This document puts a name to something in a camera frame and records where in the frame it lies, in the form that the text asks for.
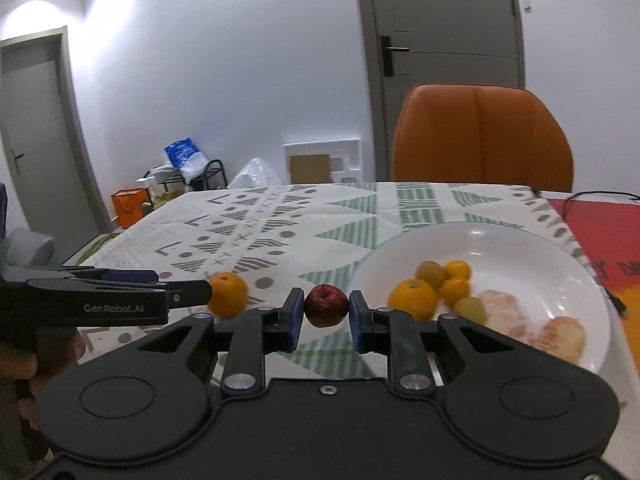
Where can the small kumquat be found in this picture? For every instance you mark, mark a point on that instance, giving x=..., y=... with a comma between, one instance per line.
x=458, y=269
x=454, y=292

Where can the orange chair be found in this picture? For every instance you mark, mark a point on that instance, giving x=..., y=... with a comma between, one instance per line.
x=480, y=140

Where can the white plate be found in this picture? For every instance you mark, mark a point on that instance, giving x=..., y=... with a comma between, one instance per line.
x=500, y=250

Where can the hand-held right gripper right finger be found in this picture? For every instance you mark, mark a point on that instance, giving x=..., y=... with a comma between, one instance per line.
x=357, y=320

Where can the large orange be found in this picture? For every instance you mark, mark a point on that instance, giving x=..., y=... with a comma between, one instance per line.
x=227, y=295
x=412, y=301

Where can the brown cardboard sheet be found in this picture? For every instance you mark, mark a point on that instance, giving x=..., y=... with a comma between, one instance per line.
x=310, y=169

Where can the patterned tablecloth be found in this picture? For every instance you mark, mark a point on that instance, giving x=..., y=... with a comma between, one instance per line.
x=325, y=220

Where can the small yellowish fruit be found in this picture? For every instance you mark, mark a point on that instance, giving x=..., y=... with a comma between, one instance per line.
x=471, y=310

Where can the peeled pomelo piece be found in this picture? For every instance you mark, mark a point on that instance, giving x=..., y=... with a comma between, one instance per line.
x=560, y=337
x=505, y=315

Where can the grey side door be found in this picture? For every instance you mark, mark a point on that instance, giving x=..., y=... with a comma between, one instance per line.
x=40, y=125

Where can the white foam packaging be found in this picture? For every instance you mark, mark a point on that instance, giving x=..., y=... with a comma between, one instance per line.
x=347, y=152

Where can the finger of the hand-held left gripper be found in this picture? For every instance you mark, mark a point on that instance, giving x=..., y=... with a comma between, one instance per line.
x=130, y=275
x=192, y=292

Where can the orange paper bag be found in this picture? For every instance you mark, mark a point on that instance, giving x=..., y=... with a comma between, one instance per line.
x=127, y=209

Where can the brownish green kiwi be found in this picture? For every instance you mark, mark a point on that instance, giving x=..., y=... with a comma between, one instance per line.
x=431, y=272

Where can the green rug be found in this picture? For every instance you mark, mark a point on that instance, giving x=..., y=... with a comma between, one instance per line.
x=97, y=247

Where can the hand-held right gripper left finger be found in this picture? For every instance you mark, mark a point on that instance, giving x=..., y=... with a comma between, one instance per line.
x=295, y=320

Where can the black metal rack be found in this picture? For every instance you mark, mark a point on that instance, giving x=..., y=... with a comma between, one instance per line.
x=215, y=172

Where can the blue and white plastic bag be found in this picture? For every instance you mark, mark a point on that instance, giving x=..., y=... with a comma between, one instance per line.
x=182, y=155

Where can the wrinkled red apple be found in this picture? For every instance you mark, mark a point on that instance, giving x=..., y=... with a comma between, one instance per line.
x=326, y=306

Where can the person's left hand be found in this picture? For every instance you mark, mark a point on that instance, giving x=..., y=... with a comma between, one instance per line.
x=55, y=355

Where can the clear plastic bag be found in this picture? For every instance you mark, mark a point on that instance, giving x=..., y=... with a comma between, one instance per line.
x=255, y=175

